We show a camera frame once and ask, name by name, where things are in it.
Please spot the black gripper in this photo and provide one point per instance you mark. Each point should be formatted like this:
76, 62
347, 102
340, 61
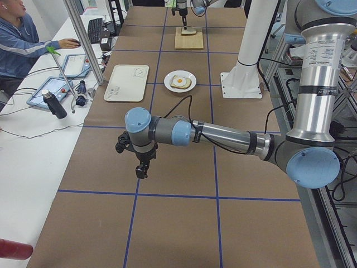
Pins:
182, 11
144, 156

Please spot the bread slice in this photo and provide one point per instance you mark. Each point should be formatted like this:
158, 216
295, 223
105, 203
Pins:
188, 31
188, 83

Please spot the white round plate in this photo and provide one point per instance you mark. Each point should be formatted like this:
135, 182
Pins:
168, 78

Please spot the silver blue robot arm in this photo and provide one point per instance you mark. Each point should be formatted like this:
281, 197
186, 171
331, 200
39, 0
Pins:
305, 153
198, 7

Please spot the bread slice under egg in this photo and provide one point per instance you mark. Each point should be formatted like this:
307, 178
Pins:
188, 83

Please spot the wooden cutting board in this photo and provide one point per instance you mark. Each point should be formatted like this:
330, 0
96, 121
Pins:
192, 42

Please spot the fried egg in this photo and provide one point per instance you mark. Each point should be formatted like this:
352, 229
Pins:
178, 81

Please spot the cream bear serving tray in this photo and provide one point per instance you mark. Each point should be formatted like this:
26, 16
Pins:
127, 83

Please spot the black keyboard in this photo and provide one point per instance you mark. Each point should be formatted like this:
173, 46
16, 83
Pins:
94, 30

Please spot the folded dark umbrella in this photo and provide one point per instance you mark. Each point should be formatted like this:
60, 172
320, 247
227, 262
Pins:
81, 90

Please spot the black water bottle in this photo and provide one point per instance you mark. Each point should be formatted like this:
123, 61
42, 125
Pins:
53, 104

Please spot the teach pendant tablet far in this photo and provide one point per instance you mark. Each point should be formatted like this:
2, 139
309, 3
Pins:
76, 66

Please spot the red cylinder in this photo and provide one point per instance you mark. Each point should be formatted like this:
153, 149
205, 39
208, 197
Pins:
15, 250

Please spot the person in blue hoodie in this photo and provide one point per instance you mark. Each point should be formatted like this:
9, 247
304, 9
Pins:
20, 45

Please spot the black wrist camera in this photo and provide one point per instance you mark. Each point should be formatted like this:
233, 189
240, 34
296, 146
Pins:
124, 143

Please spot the white camera stand base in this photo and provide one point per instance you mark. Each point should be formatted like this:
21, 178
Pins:
243, 80

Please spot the aluminium frame post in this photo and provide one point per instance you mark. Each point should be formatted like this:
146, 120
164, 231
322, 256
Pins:
84, 40

